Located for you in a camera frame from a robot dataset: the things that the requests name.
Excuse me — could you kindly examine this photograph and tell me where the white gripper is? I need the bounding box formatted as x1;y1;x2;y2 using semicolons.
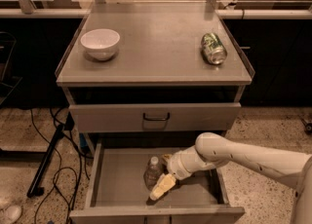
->
149;146;224;201

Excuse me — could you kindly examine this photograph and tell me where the clear plastic water bottle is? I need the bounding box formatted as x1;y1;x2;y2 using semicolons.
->
143;156;164;190

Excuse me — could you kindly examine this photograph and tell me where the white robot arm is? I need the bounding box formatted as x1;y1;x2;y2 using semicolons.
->
149;132;312;224

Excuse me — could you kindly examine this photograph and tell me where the closed upper drawer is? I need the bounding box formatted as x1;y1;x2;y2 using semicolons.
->
69;103;241;132

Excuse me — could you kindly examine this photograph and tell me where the open middle drawer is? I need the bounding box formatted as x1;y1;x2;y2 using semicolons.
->
70;143;245;224

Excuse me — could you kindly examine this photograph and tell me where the grey metal drawer cabinet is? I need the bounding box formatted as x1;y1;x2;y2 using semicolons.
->
54;1;255;224

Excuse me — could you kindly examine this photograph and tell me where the green soda can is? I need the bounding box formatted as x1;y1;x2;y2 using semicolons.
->
201;32;227;65

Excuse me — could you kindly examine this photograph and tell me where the black stand leg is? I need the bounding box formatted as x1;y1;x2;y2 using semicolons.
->
26;112;66;198

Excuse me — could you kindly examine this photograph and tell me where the white ceramic bowl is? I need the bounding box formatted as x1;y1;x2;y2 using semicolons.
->
80;28;120;60

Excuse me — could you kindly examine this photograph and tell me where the white shoe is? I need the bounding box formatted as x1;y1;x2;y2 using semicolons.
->
0;205;22;224

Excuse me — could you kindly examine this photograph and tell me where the black drawer handle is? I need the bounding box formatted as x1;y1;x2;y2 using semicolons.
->
142;113;171;122

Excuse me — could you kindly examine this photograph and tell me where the black floor cable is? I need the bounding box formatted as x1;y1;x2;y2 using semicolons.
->
28;106;92;224

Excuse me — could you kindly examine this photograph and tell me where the white counter rail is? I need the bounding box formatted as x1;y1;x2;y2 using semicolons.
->
0;8;312;20

